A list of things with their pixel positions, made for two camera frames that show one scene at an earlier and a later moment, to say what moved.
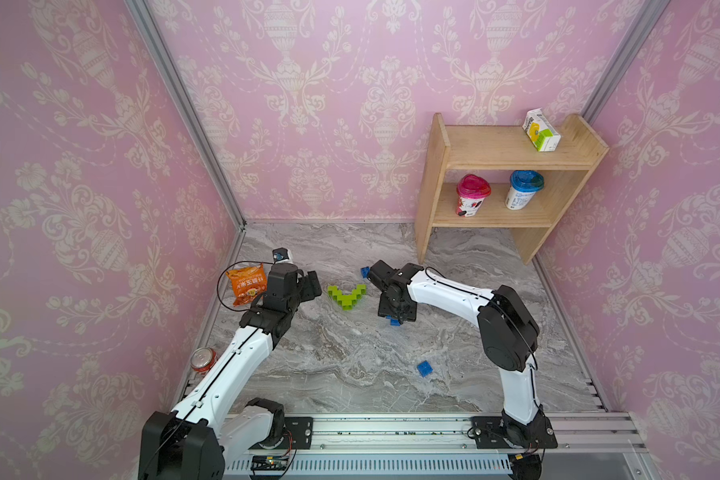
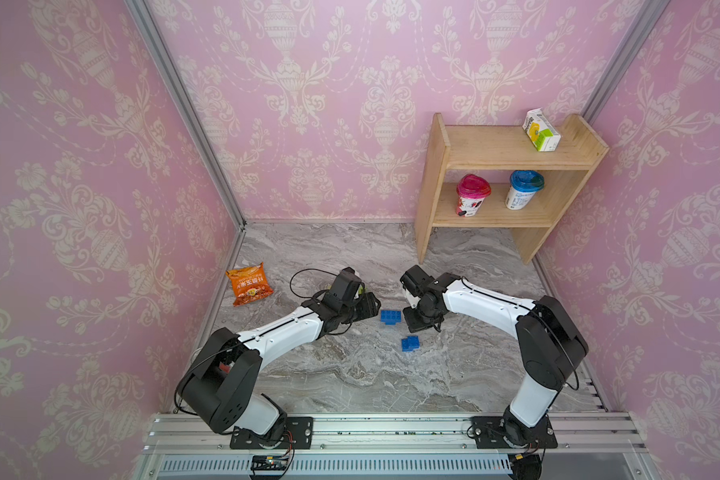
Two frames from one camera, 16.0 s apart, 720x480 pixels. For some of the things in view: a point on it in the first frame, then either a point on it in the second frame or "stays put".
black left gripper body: x=307 y=288 to x=360 y=308
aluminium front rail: x=434 y=446 stays put
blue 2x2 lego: x=424 y=368 to x=410 y=343
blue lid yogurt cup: x=523 y=186 stays put
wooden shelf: x=575 y=147 stays put
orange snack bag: x=247 y=283 stays put
